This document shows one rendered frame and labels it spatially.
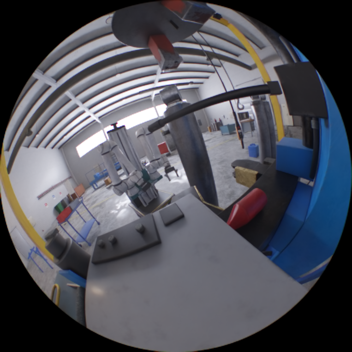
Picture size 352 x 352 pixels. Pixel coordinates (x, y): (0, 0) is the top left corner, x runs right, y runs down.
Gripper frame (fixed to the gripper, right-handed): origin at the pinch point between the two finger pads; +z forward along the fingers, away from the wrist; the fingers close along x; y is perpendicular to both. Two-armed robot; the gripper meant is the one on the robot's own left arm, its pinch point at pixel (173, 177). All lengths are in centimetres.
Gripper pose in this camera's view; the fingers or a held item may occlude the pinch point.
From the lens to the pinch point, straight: 136.0
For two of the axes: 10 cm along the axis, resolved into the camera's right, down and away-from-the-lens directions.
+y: 4.2, -2.5, -8.7
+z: 4.7, 8.8, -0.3
